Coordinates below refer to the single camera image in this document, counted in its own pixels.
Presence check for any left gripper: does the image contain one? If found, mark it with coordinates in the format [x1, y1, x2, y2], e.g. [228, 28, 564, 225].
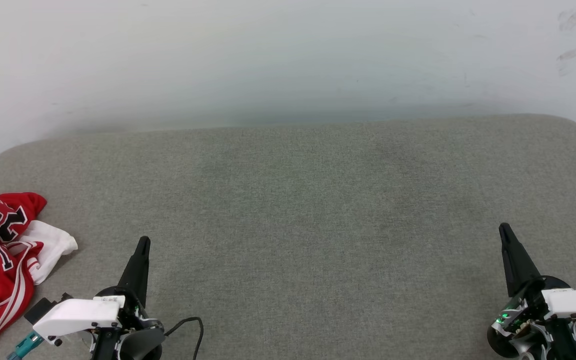
[90, 236, 167, 360]

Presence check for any grey fabric sofa seat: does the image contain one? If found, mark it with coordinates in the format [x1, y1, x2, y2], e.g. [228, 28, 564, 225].
[0, 114, 576, 360]

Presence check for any thin black left cable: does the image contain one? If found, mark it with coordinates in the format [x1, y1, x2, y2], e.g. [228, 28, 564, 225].
[164, 316, 205, 360]

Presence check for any teal left camera plug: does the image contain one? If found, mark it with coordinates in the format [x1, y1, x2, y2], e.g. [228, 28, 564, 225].
[6, 332, 45, 360]

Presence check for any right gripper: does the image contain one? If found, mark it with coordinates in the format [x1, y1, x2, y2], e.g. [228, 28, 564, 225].
[486, 222, 576, 360]

